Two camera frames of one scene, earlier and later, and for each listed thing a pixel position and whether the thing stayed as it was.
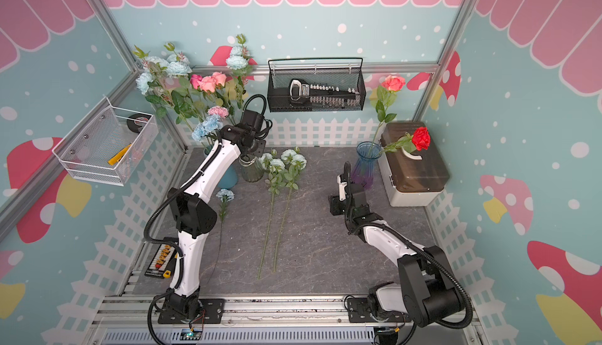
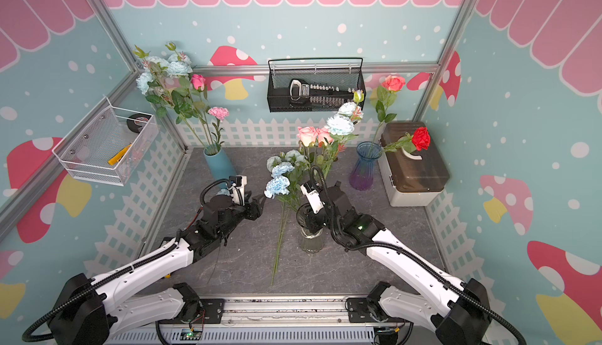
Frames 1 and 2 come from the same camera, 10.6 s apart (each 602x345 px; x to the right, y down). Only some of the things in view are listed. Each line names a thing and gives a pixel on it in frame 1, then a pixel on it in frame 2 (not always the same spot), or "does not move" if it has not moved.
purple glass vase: x=363 y=173 does not move
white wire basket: x=108 y=145 does not move
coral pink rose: x=391 y=84 does not move
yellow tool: x=116 y=158 does not move
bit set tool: x=301 y=92 does not move
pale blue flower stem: x=275 y=166 -> x=271 y=161
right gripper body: x=338 y=207 -> x=316 y=221
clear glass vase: x=252 y=170 -> x=310 y=242
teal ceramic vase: x=229 y=176 does not move
